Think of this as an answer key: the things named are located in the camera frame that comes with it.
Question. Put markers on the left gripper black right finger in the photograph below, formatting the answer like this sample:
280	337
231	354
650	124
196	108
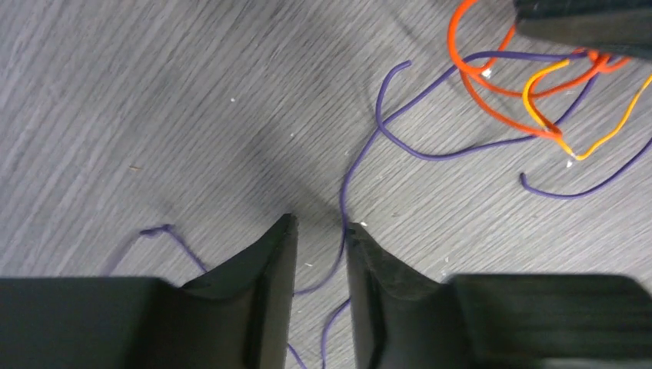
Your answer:
403	319

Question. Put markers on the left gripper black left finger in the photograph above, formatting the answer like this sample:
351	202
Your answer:
234	316

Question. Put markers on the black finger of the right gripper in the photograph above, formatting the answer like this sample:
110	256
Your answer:
620	27

